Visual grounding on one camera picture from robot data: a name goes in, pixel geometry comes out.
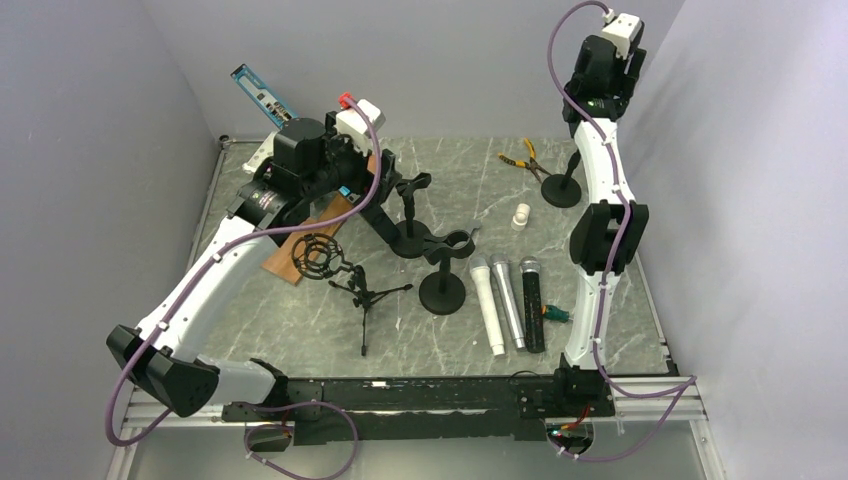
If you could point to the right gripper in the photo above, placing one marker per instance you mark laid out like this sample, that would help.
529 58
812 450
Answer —
625 85

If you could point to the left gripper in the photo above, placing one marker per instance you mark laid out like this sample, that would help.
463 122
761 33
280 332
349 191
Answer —
388 177

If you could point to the black stand for white microphone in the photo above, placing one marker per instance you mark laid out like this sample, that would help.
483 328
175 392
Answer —
409 243

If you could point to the black tripod shock-mount stand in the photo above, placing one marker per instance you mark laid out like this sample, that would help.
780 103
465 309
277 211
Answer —
318 256

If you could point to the black stand with shock mount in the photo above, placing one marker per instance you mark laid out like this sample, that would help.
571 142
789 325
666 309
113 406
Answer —
562 190

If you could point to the black round-base clip stand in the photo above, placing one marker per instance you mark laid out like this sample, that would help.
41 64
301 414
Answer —
443 292

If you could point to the white microphone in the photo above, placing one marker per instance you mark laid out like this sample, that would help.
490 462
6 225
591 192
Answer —
481 276

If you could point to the grey condenser microphone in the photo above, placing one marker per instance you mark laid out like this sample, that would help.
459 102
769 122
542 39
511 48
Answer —
501 271

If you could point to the black handheld microphone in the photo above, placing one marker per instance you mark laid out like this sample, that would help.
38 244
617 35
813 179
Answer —
530 268

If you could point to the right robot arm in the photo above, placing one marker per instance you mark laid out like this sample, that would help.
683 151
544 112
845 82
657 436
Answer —
607 234

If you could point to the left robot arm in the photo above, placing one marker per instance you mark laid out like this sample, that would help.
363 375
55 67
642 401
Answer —
309 158

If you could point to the white plastic pipe fitting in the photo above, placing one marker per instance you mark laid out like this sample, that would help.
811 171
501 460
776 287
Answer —
520 217

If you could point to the green orange screwdriver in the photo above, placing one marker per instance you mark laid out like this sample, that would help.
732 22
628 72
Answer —
555 314

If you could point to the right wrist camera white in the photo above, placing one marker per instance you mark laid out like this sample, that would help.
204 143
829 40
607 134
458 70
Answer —
623 31

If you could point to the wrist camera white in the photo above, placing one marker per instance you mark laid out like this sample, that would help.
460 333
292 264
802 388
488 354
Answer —
349 122
623 31

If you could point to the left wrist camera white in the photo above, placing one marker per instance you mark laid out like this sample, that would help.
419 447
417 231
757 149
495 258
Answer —
349 122

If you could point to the metal switch stand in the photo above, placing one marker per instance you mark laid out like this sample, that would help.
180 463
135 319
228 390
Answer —
264 151

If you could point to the grey plastic bracket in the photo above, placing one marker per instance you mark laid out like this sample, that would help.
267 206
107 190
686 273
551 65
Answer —
473 227

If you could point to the blue network switch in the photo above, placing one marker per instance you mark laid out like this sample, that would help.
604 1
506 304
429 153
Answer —
275 109

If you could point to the black base frame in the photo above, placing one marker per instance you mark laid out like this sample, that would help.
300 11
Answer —
406 408

